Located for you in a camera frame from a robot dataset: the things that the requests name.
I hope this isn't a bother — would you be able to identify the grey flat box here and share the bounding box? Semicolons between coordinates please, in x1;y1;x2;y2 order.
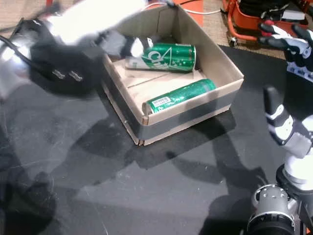
281;9;306;22

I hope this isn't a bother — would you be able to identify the black cable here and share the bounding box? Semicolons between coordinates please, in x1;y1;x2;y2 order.
0;34;34;67

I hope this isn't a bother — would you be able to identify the cardboard box with grey tape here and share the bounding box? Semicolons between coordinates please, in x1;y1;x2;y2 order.
101;4;245;147

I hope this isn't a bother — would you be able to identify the black bag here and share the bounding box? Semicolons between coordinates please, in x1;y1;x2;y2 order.
239;0;294;20

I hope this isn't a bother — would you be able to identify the white cable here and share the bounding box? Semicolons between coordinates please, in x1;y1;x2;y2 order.
144;1;222;16

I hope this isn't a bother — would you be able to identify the orange metal cart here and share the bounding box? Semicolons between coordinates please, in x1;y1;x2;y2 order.
221;0;313;47

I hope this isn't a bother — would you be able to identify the green soda can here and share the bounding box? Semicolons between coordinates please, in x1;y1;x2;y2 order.
125;43;197;73
142;78;217;116

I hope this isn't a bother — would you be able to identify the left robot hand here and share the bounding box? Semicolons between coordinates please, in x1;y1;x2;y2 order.
48;0;157;58

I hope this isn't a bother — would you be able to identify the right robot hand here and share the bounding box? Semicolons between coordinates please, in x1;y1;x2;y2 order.
258;21;313;189

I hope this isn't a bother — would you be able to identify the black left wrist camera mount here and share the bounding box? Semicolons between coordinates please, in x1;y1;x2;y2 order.
29;36;108;95

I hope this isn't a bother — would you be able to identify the orange flat board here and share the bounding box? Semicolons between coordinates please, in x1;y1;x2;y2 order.
171;0;205;27

